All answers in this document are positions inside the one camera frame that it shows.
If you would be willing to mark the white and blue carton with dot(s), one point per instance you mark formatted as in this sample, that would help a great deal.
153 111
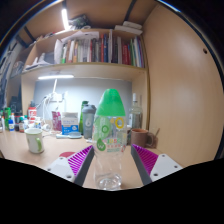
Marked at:
70 124

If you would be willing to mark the dark green glass bottle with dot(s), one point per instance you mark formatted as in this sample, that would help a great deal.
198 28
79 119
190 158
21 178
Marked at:
82 116

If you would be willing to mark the small dark brown bottle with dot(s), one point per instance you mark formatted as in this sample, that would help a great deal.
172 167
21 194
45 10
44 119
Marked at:
21 126

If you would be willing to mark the long white light bar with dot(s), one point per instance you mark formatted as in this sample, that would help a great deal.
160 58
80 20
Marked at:
55 77

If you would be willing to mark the small blue-capped bottle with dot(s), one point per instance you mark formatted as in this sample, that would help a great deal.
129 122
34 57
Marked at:
11 126

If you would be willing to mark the wooden shelf unit with books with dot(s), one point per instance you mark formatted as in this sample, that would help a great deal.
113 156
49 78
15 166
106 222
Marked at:
100 50

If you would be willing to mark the short white light bar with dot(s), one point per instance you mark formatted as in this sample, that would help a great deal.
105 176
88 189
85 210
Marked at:
65 18

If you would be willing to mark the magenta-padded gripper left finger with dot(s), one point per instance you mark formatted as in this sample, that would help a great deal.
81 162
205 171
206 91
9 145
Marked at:
59 166

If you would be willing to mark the clear bottle with green cap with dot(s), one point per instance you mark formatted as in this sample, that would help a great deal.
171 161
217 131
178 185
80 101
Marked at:
110 133

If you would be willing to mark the small green bottle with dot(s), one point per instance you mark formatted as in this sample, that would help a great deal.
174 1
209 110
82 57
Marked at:
7 116

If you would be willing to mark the pale blue hairbrush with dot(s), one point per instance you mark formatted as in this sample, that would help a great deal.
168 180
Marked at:
71 135

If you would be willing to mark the red and white canister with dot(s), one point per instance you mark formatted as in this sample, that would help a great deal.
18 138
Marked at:
32 113

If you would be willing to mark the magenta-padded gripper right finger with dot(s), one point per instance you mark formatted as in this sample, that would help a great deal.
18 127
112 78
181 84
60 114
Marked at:
165 165

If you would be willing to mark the magenta snack pouch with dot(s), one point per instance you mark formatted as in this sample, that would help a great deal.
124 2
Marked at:
56 120

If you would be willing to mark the flat round red coaster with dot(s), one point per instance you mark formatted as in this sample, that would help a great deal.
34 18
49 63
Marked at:
66 154

